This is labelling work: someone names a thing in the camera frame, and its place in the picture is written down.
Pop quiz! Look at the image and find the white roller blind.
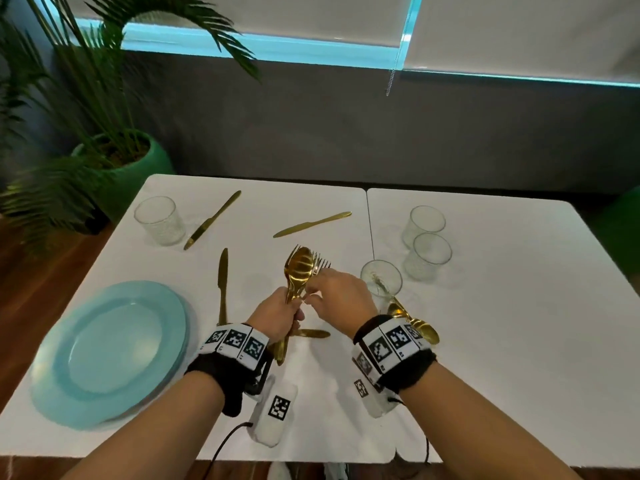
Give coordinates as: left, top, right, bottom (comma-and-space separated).
65, 0, 416, 48
402, 0, 640, 85

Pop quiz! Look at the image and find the cyan lit window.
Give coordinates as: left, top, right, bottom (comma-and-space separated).
49, 17, 640, 89

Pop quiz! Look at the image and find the person's left forearm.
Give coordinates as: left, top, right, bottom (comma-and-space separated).
62, 370, 226, 480

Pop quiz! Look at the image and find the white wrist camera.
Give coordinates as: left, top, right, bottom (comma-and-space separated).
352, 377, 401, 419
248, 375, 299, 448

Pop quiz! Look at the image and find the person's right hand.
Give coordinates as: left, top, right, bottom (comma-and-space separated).
303, 267, 379, 341

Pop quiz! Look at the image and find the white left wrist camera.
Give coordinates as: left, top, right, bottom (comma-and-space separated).
248, 375, 299, 448

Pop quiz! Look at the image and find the black marker wristband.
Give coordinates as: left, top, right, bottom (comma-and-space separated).
185, 323, 275, 418
351, 314, 439, 394

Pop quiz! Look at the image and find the person's left hand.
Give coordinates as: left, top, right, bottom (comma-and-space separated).
245, 286, 306, 345

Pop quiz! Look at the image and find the green plant pot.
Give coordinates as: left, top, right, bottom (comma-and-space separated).
72, 129, 175, 223

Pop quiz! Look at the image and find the black camera cable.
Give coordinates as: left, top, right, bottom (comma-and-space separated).
395, 397, 431, 465
202, 421, 253, 480

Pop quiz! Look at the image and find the black left marker wristband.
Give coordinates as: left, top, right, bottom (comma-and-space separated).
185, 323, 275, 418

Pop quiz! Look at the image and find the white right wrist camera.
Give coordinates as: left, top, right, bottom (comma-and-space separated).
352, 377, 401, 419

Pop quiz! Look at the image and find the black left camera cable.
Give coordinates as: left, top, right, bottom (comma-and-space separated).
202, 421, 253, 480

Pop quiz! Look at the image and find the black right marker wristband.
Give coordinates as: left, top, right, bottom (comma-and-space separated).
351, 314, 439, 394

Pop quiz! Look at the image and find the black right camera cable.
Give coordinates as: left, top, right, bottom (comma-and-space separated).
395, 397, 431, 465

